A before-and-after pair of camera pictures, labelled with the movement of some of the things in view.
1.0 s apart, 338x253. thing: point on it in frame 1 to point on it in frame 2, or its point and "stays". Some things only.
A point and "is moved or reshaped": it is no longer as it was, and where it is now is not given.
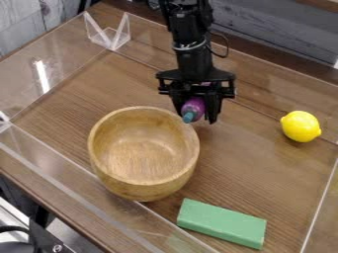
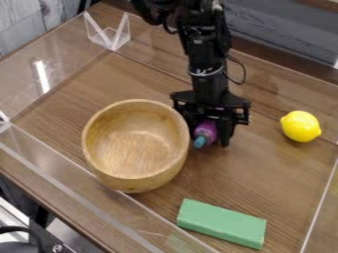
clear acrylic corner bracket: x=108 y=38 stays
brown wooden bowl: x=145 y=151 is moved or reshaped
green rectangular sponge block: x=223 y=223 stays
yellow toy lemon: x=299 y=126 stays
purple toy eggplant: x=193 y=110 is moved or reshaped
